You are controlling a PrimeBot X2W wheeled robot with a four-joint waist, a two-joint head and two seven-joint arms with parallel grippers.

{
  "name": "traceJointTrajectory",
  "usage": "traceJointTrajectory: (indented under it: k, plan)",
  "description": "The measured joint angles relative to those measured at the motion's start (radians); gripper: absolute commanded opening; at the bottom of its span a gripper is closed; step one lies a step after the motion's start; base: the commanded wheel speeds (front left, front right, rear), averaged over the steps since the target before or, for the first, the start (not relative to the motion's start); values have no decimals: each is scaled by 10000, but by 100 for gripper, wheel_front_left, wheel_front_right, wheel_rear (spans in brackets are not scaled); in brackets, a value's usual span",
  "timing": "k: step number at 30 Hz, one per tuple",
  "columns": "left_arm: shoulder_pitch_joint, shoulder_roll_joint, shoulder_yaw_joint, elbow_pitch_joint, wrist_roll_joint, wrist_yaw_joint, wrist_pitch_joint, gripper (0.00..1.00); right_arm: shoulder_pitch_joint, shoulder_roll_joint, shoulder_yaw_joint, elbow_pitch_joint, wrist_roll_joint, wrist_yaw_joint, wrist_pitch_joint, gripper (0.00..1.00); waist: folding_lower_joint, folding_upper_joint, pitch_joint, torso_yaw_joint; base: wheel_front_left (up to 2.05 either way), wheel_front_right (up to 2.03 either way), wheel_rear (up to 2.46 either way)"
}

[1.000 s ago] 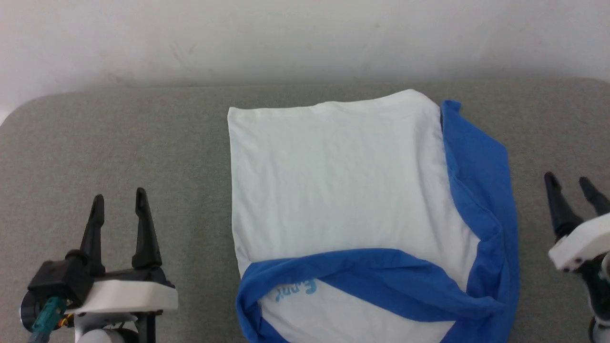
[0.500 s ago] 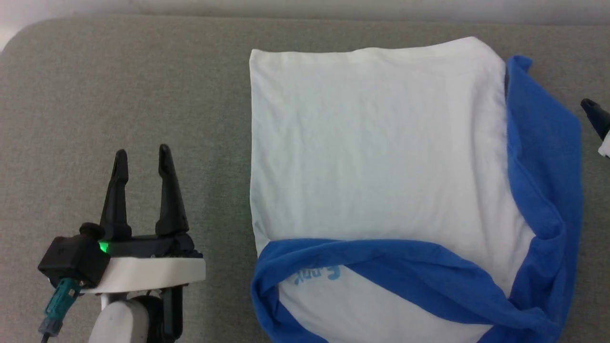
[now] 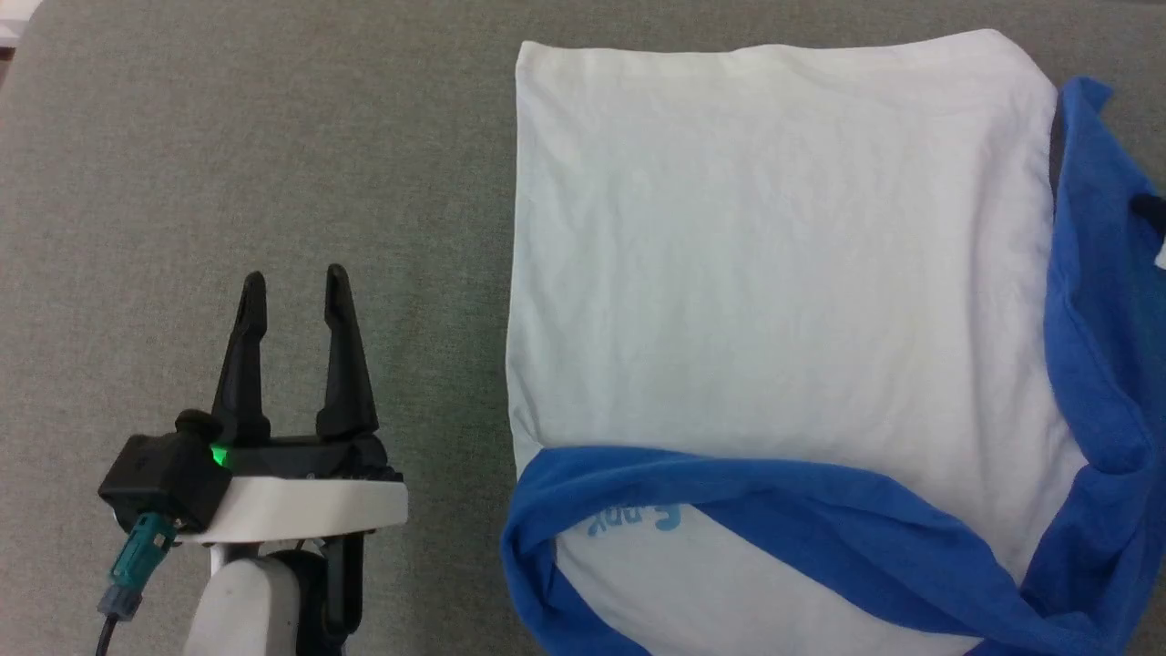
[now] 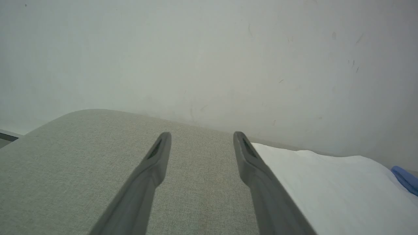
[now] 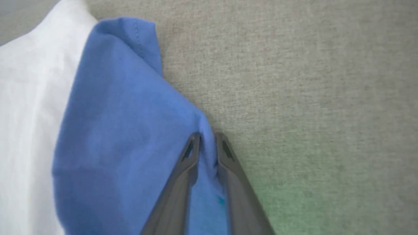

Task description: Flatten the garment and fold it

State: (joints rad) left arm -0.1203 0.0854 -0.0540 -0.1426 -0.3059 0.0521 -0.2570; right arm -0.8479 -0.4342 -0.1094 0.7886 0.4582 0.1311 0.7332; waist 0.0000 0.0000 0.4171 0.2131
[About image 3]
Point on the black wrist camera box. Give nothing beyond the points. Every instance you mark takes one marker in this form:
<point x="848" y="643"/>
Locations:
<point x="164" y="474"/>

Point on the blue and white t-shirt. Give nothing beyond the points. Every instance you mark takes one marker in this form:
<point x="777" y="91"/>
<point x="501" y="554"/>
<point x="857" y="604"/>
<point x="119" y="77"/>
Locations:
<point x="774" y="273"/>

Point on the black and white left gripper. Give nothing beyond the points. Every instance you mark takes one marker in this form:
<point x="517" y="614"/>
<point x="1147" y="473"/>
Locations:
<point x="310" y="501"/>

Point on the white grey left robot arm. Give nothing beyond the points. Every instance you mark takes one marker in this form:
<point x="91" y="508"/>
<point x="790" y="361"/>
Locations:
<point x="255" y="601"/>

